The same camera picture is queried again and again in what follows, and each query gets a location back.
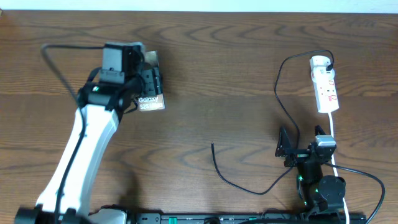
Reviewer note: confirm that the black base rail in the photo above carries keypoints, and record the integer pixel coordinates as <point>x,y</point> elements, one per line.
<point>233,218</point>

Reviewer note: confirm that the Galaxy S25 Ultra smartphone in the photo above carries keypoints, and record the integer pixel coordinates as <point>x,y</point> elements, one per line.
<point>152,97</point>

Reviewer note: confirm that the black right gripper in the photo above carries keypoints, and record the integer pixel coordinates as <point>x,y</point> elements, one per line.
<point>284,149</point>

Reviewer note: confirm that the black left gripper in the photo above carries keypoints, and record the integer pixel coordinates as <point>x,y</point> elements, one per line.
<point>152,82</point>

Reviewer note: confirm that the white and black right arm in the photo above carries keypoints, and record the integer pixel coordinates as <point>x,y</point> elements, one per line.
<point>322,193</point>

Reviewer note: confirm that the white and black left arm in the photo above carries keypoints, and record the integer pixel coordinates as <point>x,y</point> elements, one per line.
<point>100,109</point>

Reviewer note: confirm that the white power strip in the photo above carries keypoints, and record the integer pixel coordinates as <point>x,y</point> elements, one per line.
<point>325,91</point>

